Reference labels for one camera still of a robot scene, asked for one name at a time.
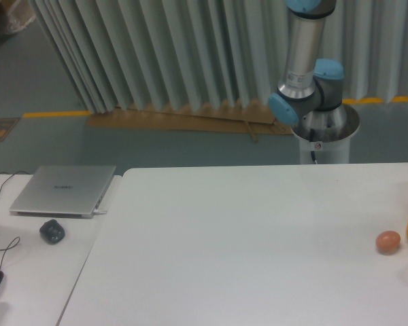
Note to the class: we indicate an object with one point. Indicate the brown egg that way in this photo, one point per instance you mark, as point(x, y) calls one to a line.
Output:
point(388, 242)

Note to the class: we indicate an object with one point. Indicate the flat brown cardboard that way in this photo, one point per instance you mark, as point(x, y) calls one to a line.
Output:
point(254, 120)

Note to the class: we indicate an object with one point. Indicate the grey folding screen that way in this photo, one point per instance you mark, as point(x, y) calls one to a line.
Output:
point(175, 53)

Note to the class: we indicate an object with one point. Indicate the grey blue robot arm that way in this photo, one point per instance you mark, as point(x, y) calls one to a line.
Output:
point(309, 96)

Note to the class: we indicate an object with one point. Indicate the silver closed laptop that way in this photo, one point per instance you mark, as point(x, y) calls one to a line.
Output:
point(66, 191)

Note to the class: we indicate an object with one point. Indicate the black earbuds case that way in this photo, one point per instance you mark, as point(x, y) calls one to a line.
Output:
point(52, 232)

